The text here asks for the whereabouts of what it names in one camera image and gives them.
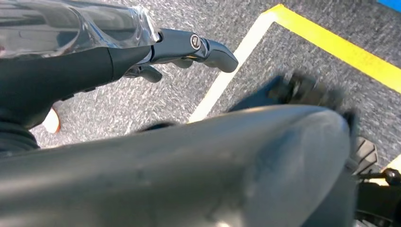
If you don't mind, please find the blue metal shelf rack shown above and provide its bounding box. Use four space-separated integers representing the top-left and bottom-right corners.
377 0 401 13

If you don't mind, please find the dark grey robot body shell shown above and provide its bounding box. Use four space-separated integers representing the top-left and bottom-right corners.
0 105 358 227

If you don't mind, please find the black robot foot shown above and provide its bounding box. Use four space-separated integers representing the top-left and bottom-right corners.
228 72 357 126

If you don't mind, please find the white orange object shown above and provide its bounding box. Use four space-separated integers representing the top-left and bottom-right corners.
42 108 61 135

